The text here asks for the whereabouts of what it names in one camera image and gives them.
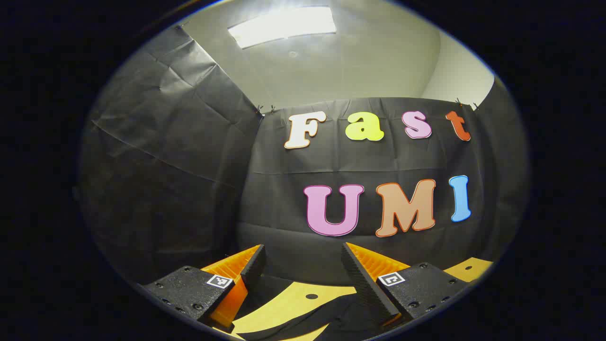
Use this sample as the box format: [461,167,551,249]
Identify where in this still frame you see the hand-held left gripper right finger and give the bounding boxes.
[341,242,469,332]

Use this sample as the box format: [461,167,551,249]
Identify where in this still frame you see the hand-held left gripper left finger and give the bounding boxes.
[142,244,267,332]

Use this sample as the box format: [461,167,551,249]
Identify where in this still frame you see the black garment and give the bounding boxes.
[237,275,379,341]

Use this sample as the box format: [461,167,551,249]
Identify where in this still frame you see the black backdrop cloth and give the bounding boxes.
[78,24,528,294]

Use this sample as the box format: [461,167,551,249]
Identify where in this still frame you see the ceiling light panel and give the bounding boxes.
[227,6,338,49]

